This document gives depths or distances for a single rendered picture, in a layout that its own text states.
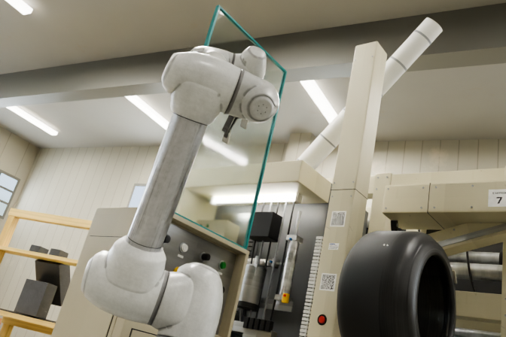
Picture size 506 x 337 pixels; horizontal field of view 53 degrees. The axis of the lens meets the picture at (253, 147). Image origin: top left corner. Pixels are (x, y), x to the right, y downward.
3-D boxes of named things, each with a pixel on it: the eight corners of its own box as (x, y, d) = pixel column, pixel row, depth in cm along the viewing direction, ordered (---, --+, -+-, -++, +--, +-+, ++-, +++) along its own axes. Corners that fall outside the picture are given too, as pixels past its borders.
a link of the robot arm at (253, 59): (261, 78, 204) (229, 71, 203) (271, 45, 194) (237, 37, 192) (260, 94, 196) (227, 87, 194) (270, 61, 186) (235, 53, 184)
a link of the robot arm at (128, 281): (147, 337, 137) (67, 313, 134) (151, 311, 153) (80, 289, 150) (249, 68, 133) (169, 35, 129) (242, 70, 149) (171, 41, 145)
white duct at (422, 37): (282, 168, 306) (422, 14, 294) (294, 176, 314) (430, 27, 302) (293, 179, 297) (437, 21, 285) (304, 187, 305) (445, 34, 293)
